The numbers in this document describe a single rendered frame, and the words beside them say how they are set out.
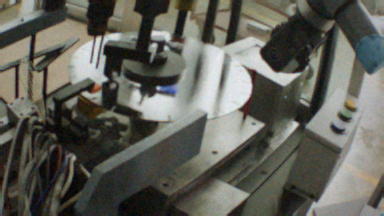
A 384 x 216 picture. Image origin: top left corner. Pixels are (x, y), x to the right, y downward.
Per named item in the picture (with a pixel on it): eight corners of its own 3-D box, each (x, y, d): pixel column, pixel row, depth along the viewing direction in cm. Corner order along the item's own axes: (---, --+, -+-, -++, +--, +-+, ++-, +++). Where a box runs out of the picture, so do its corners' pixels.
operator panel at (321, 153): (323, 135, 114) (337, 86, 106) (350, 151, 109) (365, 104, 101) (282, 187, 93) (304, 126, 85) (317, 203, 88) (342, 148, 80)
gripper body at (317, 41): (320, 49, 82) (339, 21, 72) (299, 69, 79) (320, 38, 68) (295, 20, 84) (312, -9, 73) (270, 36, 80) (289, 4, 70)
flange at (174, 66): (189, 84, 79) (192, 70, 78) (119, 79, 77) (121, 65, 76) (182, 54, 89) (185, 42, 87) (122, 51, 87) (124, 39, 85)
